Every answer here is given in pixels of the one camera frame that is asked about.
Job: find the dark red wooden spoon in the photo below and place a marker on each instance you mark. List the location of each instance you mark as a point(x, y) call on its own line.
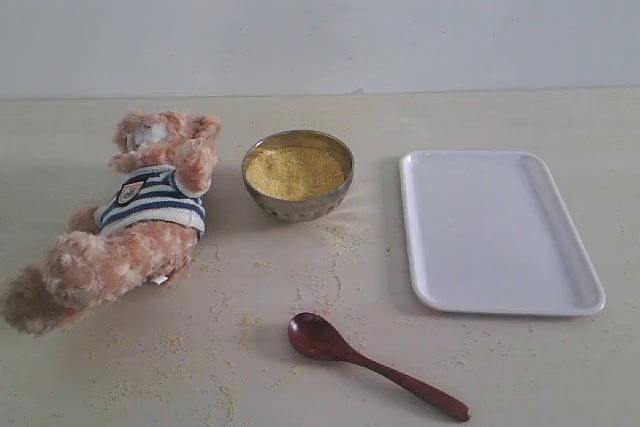
point(314, 337)

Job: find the brown teddy bear striped sweater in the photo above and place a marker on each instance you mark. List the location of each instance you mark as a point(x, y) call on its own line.
point(147, 232)

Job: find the yellow millet grains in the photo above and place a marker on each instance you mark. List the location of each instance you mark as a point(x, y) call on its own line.
point(295, 173)

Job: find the metal bowl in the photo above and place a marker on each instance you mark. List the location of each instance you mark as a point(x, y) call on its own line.
point(306, 210)

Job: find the white plastic tray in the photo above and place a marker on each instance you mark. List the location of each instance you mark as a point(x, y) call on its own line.
point(488, 232)

